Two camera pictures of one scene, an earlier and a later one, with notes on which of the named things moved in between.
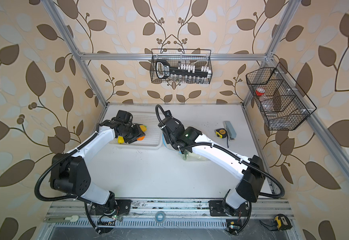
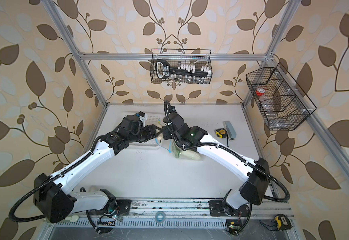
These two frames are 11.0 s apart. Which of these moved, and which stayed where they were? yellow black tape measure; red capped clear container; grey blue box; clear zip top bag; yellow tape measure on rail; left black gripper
Moved: left black gripper; clear zip top bag
Stayed: yellow tape measure on rail; red capped clear container; yellow black tape measure; grey blue box
